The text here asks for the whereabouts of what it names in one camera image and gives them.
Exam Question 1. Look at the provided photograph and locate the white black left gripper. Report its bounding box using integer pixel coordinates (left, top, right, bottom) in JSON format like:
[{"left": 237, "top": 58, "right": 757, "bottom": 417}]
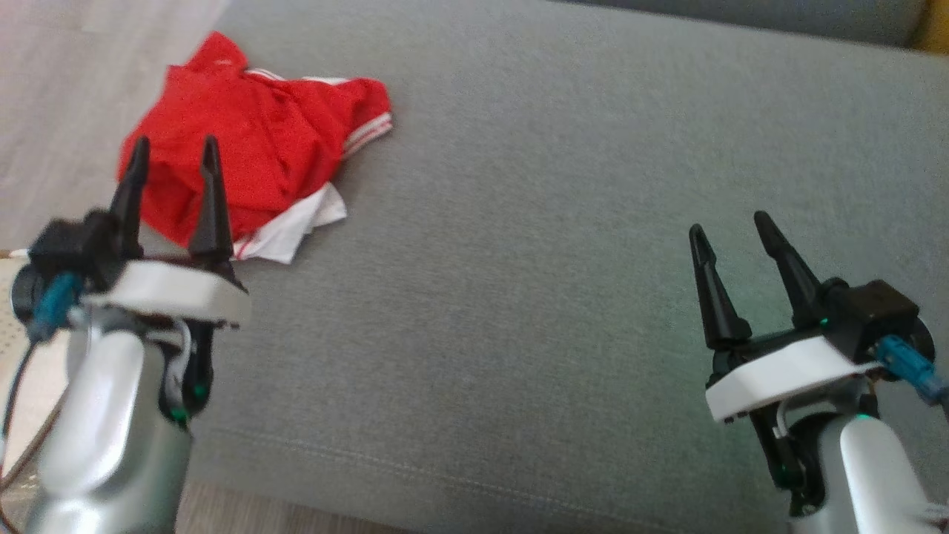
[{"left": 80, "top": 135, "right": 251, "bottom": 329}]

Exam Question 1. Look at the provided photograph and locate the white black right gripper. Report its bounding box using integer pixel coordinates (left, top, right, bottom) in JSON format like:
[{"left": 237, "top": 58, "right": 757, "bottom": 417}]
[{"left": 689, "top": 211, "right": 883, "bottom": 424}]

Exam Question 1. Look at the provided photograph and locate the red white basketball jersey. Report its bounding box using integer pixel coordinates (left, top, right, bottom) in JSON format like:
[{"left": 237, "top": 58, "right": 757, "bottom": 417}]
[{"left": 117, "top": 31, "right": 394, "bottom": 266}]

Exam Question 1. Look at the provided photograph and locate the large grey sofa chaise cushion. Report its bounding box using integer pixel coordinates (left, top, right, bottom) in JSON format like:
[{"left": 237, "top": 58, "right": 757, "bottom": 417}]
[{"left": 133, "top": 0, "right": 949, "bottom": 534}]

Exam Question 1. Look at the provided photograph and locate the yellow sofa back cushion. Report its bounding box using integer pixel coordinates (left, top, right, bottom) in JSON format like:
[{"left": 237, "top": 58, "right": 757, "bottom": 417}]
[{"left": 912, "top": 0, "right": 949, "bottom": 54}]

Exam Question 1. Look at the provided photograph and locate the right camera cable teal plug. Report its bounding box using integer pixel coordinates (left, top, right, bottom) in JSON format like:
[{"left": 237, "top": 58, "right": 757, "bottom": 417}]
[{"left": 875, "top": 335, "right": 949, "bottom": 407}]

